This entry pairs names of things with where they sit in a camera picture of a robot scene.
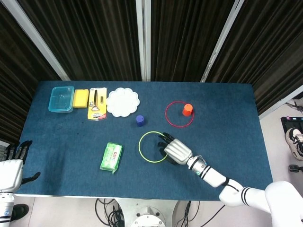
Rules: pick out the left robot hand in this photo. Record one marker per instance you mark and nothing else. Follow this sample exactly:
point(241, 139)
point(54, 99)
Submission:
point(9, 170)

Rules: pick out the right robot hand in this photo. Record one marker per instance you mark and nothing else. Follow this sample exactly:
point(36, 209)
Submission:
point(177, 151)

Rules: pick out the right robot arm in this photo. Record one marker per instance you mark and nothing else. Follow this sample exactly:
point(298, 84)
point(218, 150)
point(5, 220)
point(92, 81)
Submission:
point(213, 176)

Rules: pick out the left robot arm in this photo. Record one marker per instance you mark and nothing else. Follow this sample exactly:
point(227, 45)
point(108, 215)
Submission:
point(4, 208)

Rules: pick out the orange cup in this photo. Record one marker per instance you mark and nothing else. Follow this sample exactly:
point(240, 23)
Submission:
point(187, 110)

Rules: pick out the blue cup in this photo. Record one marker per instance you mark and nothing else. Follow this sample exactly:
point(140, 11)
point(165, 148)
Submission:
point(140, 120)

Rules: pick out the blue table cloth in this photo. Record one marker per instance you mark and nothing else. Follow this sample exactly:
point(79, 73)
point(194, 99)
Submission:
point(213, 142)

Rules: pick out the black shoe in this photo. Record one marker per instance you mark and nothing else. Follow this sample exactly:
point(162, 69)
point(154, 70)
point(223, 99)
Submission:
point(20, 211)

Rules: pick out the green tissue pack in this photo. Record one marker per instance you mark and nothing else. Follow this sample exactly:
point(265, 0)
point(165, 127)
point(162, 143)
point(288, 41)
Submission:
point(111, 157)

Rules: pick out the white flower-shaped plate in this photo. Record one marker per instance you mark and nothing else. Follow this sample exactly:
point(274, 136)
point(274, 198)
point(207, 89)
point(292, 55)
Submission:
point(122, 102)

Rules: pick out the clear box with teal lid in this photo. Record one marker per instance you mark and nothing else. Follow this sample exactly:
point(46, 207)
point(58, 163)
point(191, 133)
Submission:
point(60, 99)

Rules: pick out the razor in yellow blister pack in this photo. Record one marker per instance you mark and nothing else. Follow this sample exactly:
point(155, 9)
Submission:
point(97, 116)

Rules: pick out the yellow sponge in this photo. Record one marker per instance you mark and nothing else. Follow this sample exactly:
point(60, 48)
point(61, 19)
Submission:
point(80, 99)

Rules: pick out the white and black sneaker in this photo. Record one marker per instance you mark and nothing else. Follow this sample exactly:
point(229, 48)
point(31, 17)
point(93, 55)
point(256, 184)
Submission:
point(294, 142)

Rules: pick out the black control box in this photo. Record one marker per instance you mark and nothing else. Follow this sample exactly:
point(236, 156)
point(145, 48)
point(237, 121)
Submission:
point(292, 123)

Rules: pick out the black caster wheel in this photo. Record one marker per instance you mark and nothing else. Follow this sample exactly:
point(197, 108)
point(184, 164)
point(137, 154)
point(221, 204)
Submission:
point(294, 168)

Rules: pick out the dark pleated curtain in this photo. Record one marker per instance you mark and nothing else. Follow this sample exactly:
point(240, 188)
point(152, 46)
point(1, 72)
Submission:
point(94, 35)

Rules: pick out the grey robot pedestal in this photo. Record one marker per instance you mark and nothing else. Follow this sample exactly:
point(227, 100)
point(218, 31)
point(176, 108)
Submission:
point(149, 212)

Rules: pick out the white frame post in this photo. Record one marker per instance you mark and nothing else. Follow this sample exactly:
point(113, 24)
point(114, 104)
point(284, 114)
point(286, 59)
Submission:
point(144, 40)
point(225, 40)
point(35, 35)
point(281, 104)

